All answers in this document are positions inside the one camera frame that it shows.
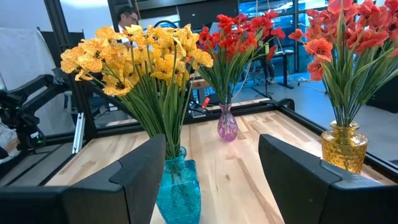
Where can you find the pink ribbed glass vase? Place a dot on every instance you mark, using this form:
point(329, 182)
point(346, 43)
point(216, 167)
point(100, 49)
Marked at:
point(227, 126)

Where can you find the black upright frame post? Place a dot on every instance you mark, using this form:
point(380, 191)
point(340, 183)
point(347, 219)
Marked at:
point(60, 31)

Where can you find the silver aluminium rail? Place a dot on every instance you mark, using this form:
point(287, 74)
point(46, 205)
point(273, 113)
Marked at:
point(78, 133)

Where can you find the white plastic bag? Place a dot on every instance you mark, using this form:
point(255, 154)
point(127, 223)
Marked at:
point(7, 140)

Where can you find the large window wall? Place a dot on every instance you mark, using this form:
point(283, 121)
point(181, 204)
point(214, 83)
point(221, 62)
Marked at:
point(292, 15)

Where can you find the amber glass vase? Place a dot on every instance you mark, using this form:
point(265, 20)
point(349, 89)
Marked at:
point(342, 152)

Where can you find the person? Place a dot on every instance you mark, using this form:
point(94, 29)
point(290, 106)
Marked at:
point(127, 17)

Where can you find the red tag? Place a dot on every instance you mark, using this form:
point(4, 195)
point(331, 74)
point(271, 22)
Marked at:
point(205, 102)

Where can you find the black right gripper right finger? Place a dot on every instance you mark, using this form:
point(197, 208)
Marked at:
point(311, 196)

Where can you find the blue patterned glass vase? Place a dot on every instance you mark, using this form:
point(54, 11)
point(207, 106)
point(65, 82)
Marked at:
point(180, 193)

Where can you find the green bottle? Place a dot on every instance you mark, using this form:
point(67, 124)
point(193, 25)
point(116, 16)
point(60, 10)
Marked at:
point(266, 48)

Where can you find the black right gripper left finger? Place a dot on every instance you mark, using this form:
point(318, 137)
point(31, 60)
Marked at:
point(133, 193)

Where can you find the white backdrop sheet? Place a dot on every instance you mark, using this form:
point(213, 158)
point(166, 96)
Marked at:
point(21, 53)

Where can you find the yellow artificial flower bunch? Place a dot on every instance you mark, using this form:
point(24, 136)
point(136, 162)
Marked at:
point(161, 37)
point(90, 62)
point(202, 57)

